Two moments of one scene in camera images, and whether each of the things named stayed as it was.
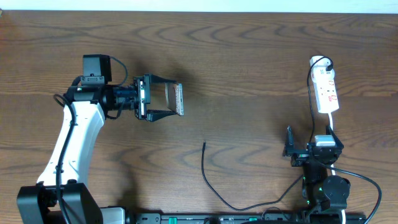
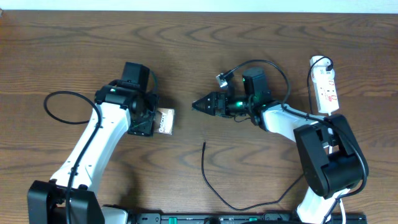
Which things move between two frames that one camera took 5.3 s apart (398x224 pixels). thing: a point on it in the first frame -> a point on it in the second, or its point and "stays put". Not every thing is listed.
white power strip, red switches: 325,84 stays put
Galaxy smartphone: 174,92 -> 163,121
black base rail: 246,218 stays put
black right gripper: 300,157 -> 215,99
